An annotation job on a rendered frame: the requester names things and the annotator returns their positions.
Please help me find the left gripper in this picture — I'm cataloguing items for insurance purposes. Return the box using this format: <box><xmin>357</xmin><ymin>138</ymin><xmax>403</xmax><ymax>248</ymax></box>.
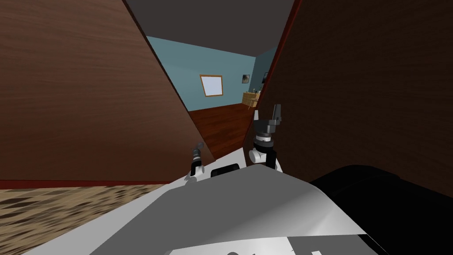
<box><xmin>192</xmin><ymin>141</ymin><xmax>205</xmax><ymax>162</ymax></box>

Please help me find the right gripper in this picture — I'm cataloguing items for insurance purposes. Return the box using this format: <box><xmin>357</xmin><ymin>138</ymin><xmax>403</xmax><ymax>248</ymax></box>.
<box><xmin>253</xmin><ymin>103</ymin><xmax>282</xmax><ymax>135</ymax></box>

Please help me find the light wooden side table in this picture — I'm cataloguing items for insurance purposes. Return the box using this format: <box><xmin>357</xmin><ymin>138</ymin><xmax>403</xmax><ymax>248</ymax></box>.
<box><xmin>242</xmin><ymin>90</ymin><xmax>262</xmax><ymax>107</ymax></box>

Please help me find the wooden framed window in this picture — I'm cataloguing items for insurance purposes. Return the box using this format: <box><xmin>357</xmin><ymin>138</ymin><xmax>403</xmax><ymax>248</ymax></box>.
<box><xmin>199</xmin><ymin>74</ymin><xmax>224</xmax><ymax>98</ymax></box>

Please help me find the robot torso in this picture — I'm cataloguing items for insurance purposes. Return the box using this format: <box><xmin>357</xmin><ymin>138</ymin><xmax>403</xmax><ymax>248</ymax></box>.
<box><xmin>21</xmin><ymin>147</ymin><xmax>390</xmax><ymax>255</ymax></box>

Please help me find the dark brown door leaf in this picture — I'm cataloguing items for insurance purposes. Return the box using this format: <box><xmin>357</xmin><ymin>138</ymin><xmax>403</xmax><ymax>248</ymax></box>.
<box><xmin>242</xmin><ymin>0</ymin><xmax>453</xmax><ymax>199</ymax></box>

